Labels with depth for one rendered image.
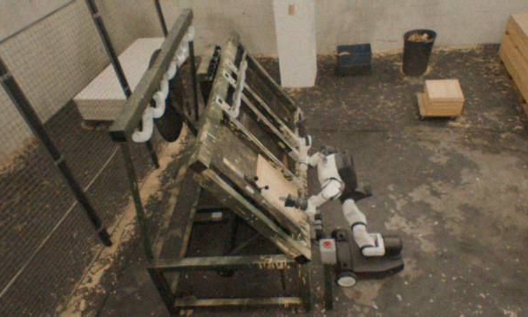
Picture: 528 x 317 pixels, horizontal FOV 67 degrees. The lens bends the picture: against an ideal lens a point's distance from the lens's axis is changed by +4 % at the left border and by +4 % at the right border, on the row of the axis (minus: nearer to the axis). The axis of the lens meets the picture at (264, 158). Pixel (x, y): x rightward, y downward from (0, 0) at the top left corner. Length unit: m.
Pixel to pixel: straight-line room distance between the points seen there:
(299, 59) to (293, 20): 0.66
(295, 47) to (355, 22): 1.71
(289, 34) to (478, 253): 4.22
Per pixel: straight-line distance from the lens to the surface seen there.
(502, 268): 4.51
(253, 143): 3.30
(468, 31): 8.37
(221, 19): 8.42
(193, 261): 3.43
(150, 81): 3.01
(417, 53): 7.11
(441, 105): 6.03
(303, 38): 6.67
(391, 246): 3.98
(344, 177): 3.15
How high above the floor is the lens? 3.44
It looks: 39 degrees down
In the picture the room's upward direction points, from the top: 9 degrees counter-clockwise
